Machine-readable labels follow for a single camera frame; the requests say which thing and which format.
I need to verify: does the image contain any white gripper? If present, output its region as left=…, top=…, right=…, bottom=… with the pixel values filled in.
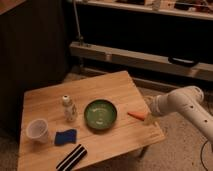
left=143, top=95, right=171, bottom=125

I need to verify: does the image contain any orange pepper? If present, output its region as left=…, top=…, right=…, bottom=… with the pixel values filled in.
left=127, top=112, right=147, bottom=121

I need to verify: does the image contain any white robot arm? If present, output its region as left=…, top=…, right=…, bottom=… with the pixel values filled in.
left=145, top=86, right=213, bottom=144

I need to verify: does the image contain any green ceramic bowl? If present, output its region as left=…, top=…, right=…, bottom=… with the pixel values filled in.
left=84, top=99, right=117, bottom=130

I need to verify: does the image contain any white ceramic cup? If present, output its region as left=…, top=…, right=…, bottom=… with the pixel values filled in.
left=26, top=119, right=49, bottom=143

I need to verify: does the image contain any long grey case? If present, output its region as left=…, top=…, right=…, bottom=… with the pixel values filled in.
left=69, top=42, right=213, bottom=81

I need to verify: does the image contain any small white bottle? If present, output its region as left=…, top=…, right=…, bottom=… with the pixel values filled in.
left=62, top=95, right=77, bottom=122

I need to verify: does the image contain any blue sponge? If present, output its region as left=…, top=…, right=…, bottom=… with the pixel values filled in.
left=54, top=129, right=77, bottom=146

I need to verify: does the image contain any wooden table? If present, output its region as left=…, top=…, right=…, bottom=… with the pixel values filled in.
left=18, top=71, right=165, bottom=171

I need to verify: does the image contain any metal stand pole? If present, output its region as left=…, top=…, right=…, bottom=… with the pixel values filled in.
left=73, top=0, right=84, bottom=45

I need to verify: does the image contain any black case handle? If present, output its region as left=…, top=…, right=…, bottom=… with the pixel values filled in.
left=168, top=57, right=199, bottom=67

